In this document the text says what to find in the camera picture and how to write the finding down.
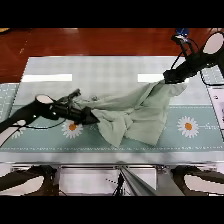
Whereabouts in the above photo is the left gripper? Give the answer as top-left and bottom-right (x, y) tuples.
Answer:
(70, 105), (100, 126)

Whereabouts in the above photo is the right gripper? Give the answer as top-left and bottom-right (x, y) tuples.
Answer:
(162, 67), (188, 85)

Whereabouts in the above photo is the pale green shirt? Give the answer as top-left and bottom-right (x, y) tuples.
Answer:
(74, 79), (188, 148)

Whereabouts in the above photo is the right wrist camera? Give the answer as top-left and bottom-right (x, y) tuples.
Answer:
(171, 32), (197, 53)

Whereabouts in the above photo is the silver frame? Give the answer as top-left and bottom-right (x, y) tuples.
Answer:
(0, 161), (224, 197)

